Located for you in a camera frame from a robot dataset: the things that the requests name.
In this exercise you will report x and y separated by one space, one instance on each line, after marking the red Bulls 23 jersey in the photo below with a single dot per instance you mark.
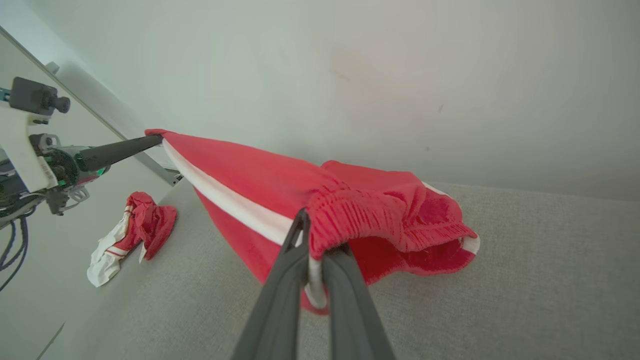
155 225

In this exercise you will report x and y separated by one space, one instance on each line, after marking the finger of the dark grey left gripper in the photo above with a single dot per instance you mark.
115 152

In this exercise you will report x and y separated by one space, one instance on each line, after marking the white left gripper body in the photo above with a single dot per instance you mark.
20 150

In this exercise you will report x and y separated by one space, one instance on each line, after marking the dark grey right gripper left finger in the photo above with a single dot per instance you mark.
280 310

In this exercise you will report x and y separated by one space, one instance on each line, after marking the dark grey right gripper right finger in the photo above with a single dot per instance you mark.
350 310

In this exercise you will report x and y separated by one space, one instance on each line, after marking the red shorts with white stripe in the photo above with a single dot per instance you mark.
240 170

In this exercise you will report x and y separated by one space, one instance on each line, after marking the small grey wall fixture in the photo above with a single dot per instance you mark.
52 67

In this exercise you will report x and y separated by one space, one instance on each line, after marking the dark left wrist camera box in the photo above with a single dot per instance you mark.
30 95

